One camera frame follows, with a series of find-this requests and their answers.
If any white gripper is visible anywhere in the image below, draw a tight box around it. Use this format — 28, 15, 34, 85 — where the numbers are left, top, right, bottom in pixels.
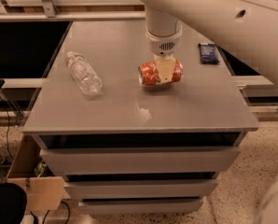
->
146, 27, 182, 84

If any red coca-cola can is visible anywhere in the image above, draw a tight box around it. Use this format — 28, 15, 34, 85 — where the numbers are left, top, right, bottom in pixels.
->
138, 60, 183, 86

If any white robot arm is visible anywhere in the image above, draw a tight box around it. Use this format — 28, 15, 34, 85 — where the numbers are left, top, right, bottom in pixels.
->
140, 0, 278, 85

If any dark blue snack packet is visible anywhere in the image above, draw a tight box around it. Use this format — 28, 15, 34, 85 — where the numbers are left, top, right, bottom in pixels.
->
198, 43, 219, 63

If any grey drawer cabinet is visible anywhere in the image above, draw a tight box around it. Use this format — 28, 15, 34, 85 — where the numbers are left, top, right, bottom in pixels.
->
23, 21, 257, 203

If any clear plastic water bottle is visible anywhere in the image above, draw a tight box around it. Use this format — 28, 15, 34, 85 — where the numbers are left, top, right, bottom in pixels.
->
66, 51, 103, 97

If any top grey drawer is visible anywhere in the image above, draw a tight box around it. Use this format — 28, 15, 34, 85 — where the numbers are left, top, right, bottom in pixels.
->
40, 147, 240, 175

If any grey drawer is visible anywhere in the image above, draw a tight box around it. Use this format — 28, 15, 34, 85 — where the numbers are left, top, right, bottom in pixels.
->
64, 179, 217, 200
78, 199, 202, 215
40, 147, 240, 175

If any middle grey drawer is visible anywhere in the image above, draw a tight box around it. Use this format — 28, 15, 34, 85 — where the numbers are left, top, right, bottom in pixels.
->
64, 179, 217, 200

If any bottom grey drawer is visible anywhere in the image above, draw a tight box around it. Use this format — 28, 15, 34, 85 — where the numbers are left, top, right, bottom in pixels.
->
78, 199, 202, 215

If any brown cardboard box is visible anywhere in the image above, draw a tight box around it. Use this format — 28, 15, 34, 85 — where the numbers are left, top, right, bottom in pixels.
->
7, 136, 64, 211

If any black round chair seat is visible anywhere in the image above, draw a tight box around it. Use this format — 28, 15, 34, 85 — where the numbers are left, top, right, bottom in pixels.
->
0, 183, 27, 224

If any metal shelf frame rail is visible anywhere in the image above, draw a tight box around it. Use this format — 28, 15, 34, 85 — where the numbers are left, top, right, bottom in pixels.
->
0, 0, 145, 22

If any black cable on floor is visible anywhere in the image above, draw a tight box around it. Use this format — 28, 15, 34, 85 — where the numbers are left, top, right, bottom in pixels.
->
0, 91, 16, 161

